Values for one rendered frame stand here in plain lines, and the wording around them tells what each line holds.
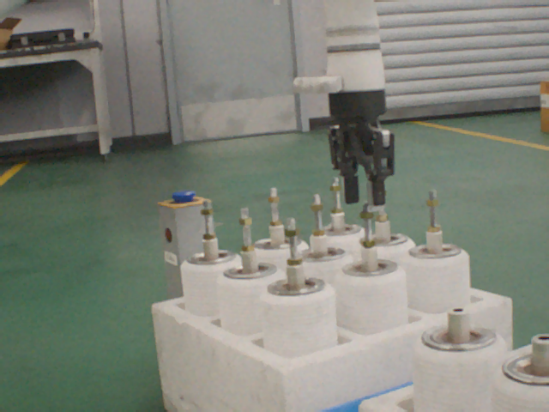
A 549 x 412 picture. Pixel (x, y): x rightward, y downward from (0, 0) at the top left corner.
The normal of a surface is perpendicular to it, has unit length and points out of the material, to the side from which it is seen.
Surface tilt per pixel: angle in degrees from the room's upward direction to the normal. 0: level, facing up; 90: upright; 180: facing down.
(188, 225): 90
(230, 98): 90
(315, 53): 90
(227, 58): 90
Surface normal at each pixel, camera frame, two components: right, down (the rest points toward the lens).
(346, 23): -0.35, 0.23
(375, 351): 0.51, 0.11
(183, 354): -0.85, 0.16
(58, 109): 0.15, 0.16
